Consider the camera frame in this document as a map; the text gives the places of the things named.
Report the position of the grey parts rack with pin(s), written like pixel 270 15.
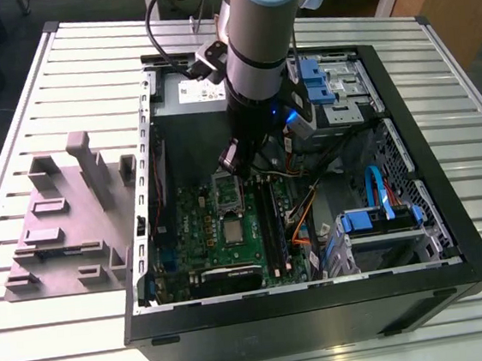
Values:
pixel 80 249

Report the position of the grey metal drive cage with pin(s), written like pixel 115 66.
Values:
pixel 346 113

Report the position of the silver CPU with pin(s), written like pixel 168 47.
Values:
pixel 233 229

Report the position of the black PC case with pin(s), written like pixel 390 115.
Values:
pixel 308 324

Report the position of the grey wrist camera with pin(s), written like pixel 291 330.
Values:
pixel 210 54

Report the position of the black case fan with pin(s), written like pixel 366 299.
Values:
pixel 163 171

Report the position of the grey power supply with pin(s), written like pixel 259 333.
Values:
pixel 189 143

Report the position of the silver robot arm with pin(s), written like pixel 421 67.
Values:
pixel 260 36

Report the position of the grey metal disk bay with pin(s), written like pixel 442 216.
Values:
pixel 385 243

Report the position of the green motherboard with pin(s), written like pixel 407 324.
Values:
pixel 200 245

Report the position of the wooden cabinet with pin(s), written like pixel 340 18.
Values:
pixel 455 3

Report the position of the hard disk blue carrier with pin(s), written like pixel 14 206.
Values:
pixel 359 222

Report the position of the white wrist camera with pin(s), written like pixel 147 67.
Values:
pixel 302 124

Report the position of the blue plastic drive bracket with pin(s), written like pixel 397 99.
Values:
pixel 321 86

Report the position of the black graphics card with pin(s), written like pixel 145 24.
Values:
pixel 230 278

